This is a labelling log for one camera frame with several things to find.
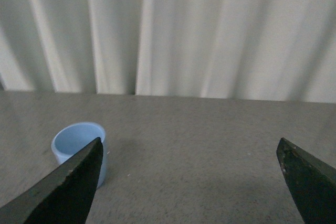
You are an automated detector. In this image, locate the white curtain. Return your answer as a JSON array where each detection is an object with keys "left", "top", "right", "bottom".
[{"left": 1, "top": 0, "right": 335, "bottom": 103}]

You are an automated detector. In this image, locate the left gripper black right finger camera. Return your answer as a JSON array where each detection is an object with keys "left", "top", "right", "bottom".
[{"left": 276, "top": 138, "right": 335, "bottom": 223}]

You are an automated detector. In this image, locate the light blue cup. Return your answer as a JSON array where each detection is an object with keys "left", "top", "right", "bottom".
[{"left": 51, "top": 122, "right": 108, "bottom": 188}]

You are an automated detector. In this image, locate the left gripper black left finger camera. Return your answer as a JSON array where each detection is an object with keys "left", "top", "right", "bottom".
[{"left": 1, "top": 138, "right": 103, "bottom": 223}]

